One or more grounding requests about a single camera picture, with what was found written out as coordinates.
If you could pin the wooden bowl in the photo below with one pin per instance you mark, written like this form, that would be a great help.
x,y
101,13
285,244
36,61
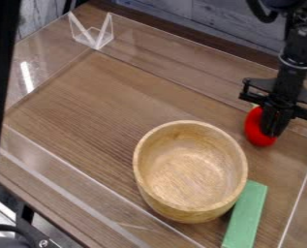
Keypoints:
x,y
190,169

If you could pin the red plush strawberry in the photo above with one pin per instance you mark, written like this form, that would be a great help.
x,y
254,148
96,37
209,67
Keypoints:
x,y
252,128

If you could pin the green rectangular block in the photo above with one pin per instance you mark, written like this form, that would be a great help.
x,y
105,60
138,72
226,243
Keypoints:
x,y
246,217

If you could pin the clear acrylic tray wall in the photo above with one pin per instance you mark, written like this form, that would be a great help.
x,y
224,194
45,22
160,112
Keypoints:
x,y
100,217

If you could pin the black table clamp bracket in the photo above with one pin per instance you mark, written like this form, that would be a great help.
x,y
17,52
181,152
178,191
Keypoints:
x,y
34,236

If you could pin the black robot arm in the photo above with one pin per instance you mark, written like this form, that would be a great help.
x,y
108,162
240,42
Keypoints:
x,y
293,57

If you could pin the clear acrylic corner bracket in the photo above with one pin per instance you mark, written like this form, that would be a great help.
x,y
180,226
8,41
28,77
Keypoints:
x,y
93,37

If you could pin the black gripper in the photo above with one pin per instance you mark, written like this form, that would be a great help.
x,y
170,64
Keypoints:
x,y
278,99

